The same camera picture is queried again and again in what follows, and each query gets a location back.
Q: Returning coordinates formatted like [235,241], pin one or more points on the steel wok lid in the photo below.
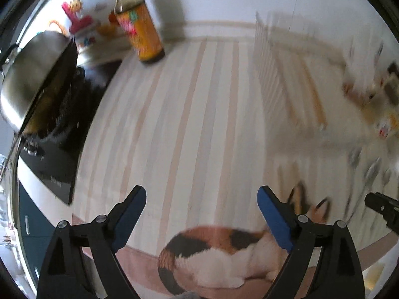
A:
[34,74]

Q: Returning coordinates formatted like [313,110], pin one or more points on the soy sauce bottle orange label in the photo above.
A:
[141,28]

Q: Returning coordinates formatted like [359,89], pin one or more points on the bundle of wooden chopsticks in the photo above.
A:
[315,99]

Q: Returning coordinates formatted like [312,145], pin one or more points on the yellow and white packet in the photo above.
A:
[385,129]

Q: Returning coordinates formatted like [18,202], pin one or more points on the black glass gas stove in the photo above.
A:
[65,162]

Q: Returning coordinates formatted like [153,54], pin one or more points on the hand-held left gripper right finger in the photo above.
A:
[276,221]

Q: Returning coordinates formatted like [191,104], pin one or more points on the clear plastic basket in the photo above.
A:
[280,78]

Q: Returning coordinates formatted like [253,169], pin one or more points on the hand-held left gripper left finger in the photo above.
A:
[129,218]

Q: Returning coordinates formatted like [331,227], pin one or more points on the white plastic salt bag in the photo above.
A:
[363,64]

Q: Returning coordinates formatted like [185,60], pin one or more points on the colourful cartoon wall sticker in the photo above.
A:
[90,12]

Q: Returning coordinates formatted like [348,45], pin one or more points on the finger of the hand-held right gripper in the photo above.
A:
[382,204]

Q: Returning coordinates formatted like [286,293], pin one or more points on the black wok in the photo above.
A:
[59,99]

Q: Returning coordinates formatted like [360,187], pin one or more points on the teal cabinet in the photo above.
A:
[34,218]

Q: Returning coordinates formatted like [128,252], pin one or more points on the steel spoon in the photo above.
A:
[354,158]
[388,177]
[372,171]

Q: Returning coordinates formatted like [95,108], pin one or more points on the striped cat print table mat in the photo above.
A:
[202,130]

